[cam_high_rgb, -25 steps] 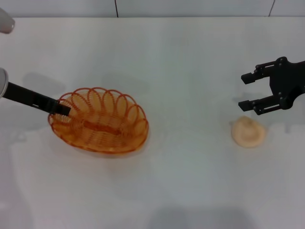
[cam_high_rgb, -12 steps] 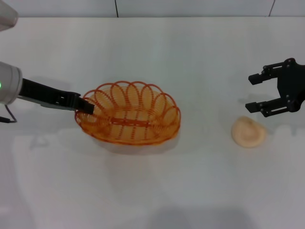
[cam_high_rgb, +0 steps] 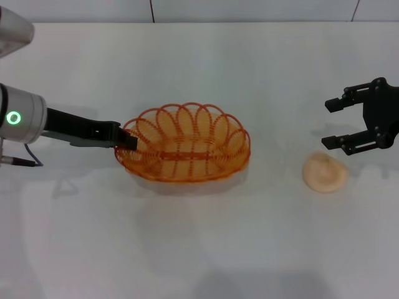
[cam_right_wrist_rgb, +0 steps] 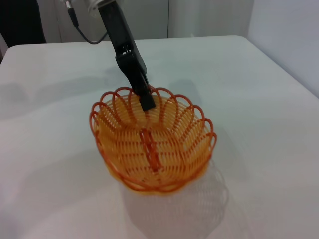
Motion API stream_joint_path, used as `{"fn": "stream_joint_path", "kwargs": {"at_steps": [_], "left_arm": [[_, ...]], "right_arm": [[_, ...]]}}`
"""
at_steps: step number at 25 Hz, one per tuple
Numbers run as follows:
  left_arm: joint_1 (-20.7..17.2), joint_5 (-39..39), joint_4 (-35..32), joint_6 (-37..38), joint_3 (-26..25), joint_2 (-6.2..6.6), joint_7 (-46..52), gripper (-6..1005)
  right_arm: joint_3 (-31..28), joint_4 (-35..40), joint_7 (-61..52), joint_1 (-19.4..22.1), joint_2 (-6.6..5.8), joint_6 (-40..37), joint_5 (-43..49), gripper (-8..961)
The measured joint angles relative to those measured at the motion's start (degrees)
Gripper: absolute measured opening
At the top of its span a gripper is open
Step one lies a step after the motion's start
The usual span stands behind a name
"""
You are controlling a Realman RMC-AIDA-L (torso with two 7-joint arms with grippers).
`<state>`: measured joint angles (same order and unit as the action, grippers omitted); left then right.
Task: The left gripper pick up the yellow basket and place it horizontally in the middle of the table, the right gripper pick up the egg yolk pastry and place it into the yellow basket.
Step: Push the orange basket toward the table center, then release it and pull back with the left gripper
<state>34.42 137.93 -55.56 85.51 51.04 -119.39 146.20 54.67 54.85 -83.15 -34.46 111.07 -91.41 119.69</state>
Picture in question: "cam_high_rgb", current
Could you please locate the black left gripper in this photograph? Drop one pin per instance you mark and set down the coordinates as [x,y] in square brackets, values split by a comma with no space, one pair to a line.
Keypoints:
[68,124]

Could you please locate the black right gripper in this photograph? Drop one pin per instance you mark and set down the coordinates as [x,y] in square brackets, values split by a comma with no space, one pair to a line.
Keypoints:
[380,112]

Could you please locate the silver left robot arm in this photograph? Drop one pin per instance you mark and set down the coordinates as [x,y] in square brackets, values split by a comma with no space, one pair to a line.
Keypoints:
[28,118]

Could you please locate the round beige bread bun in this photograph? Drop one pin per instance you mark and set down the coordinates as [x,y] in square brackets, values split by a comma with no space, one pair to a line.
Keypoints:
[324,174]

